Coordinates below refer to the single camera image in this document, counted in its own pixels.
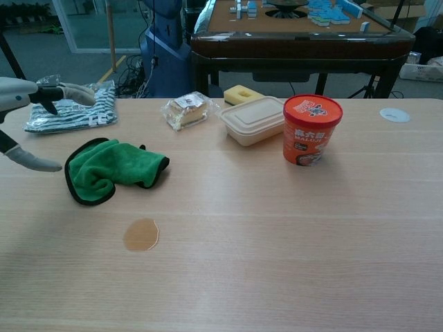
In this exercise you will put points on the cardboard box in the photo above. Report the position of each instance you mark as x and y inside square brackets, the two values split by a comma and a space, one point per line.
[412, 10]

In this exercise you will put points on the blue machine base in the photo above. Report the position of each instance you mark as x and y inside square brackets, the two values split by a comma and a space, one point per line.
[169, 69]

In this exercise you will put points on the green microfibre cloth black trim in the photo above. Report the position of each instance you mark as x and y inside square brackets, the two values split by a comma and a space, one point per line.
[117, 162]

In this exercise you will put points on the black tripod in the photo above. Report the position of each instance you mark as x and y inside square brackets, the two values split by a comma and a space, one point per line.
[367, 90]

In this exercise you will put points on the white plastic basket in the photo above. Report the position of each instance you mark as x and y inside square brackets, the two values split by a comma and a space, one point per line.
[420, 72]

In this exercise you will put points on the wooden pole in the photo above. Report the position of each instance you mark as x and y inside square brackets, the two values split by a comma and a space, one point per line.
[111, 34]

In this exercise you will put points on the brown liquid spill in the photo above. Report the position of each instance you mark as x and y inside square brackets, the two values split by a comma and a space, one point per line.
[142, 235]

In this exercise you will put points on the striped garment in plastic bag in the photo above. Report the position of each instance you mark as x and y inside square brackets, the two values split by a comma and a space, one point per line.
[90, 114]

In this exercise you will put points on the black mahjong table centre dome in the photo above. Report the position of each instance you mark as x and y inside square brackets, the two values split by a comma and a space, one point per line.
[285, 4]

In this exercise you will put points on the black bag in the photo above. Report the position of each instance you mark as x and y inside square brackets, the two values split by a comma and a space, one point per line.
[429, 45]

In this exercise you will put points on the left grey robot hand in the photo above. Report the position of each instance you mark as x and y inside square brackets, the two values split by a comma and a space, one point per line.
[15, 95]

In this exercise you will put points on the orange instant noodle cup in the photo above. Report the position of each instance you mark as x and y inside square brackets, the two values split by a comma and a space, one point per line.
[309, 135]

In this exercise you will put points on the dark wooden mahjong table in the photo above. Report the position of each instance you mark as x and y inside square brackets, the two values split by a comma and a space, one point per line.
[297, 45]

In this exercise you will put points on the glass door with white frame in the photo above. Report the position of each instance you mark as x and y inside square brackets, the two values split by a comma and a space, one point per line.
[90, 31]

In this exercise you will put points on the black slanted table leg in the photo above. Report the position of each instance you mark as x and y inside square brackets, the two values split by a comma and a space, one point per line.
[10, 55]

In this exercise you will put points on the single blue mahjong tile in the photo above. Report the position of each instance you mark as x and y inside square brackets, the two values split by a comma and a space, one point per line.
[364, 26]

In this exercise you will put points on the yellow sponge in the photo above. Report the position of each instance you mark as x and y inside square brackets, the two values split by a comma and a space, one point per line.
[235, 94]

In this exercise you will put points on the pile of blue mahjong tiles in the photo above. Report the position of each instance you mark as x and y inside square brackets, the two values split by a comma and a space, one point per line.
[328, 14]

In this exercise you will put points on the upright blue mahjong tiles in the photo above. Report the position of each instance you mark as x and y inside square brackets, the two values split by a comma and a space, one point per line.
[251, 10]

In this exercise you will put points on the beige lidded food container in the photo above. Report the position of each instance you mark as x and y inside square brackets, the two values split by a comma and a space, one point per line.
[252, 121]

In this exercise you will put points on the wrapped cake slice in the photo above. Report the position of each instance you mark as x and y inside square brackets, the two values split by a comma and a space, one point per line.
[187, 110]

